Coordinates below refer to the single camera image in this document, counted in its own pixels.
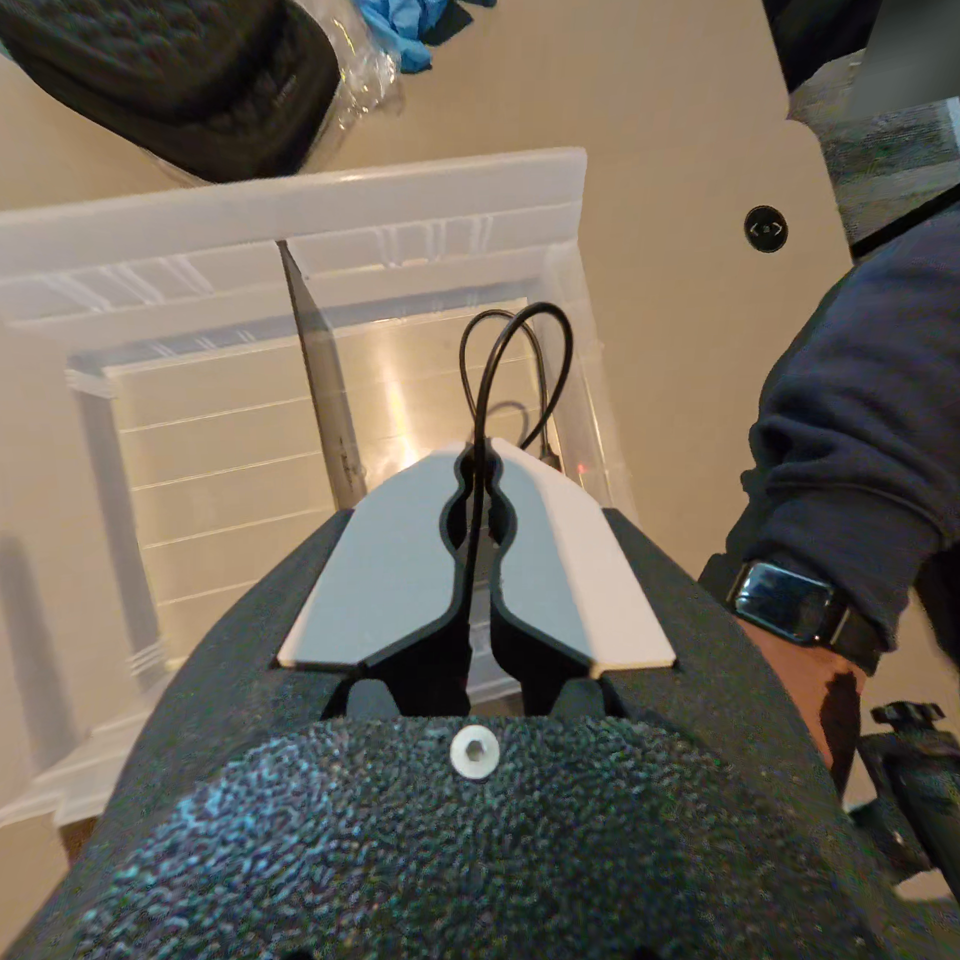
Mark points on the black desk grommet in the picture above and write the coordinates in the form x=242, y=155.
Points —
x=765, y=228

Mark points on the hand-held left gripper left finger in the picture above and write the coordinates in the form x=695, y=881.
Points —
x=375, y=578

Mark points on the clear plastic bag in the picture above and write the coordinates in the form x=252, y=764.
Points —
x=360, y=90

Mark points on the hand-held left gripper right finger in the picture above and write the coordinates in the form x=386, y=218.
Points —
x=578, y=578

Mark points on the black bin divider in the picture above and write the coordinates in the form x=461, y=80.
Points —
x=330, y=405

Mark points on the black smartwatch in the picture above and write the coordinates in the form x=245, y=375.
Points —
x=788, y=600

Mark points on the clear plastic bin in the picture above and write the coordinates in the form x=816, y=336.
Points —
x=195, y=450

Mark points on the blue cloth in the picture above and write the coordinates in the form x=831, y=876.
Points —
x=413, y=30

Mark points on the person's right forearm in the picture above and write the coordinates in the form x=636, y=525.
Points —
x=870, y=435

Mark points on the black ribbed pad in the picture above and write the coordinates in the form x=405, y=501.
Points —
x=180, y=75

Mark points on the person's right hand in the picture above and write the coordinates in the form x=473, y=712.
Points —
x=818, y=705

